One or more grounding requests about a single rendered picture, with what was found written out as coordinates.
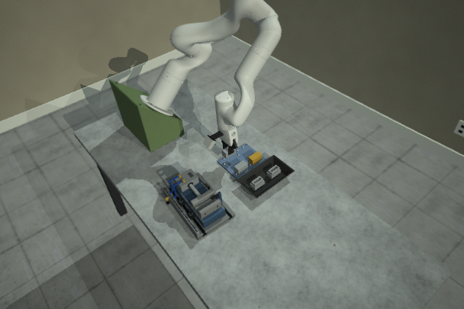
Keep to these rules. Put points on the yellow rectangular block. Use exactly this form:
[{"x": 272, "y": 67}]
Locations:
[{"x": 255, "y": 158}]

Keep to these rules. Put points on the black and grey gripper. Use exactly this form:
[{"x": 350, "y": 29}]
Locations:
[{"x": 229, "y": 138}]

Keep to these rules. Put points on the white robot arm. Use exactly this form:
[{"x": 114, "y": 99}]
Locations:
[{"x": 194, "y": 41}]

